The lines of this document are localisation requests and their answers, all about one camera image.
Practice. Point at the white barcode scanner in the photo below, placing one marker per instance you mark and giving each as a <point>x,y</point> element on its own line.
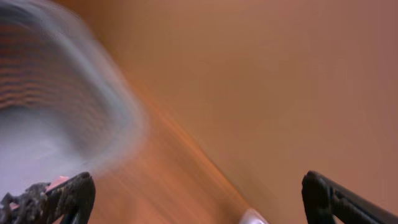
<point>251,216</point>

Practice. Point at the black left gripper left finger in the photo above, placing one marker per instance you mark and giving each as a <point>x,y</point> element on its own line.
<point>69,201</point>

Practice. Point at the grey plastic shopping basket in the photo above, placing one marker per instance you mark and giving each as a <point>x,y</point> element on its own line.
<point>65,106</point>

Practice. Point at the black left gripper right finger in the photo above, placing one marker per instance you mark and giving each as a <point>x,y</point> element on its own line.
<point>324,200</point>

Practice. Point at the red tissue packet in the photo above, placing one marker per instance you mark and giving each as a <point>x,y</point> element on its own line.
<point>56,182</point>

